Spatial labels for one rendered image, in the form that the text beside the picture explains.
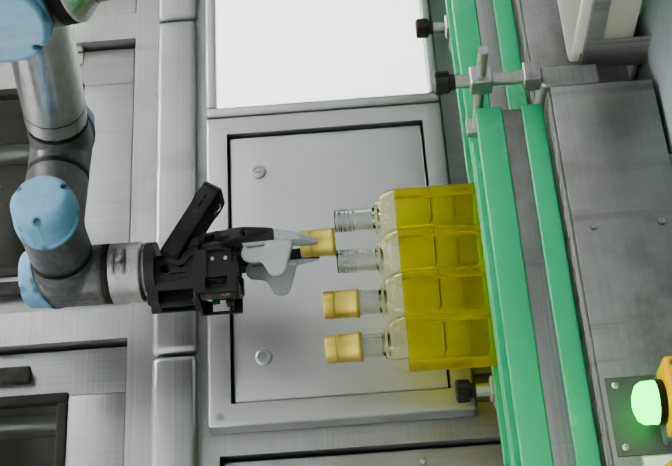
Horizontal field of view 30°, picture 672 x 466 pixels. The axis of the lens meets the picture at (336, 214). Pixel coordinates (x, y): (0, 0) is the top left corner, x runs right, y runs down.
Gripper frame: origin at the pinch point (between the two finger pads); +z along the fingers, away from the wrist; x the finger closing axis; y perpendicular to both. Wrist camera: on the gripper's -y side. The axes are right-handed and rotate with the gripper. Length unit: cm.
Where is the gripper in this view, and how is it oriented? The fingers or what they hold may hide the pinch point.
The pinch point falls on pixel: (307, 244)
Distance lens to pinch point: 156.3
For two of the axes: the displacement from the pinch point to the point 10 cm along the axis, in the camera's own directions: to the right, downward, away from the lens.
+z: 10.0, -0.7, -0.2
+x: -0.5, -4.7, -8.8
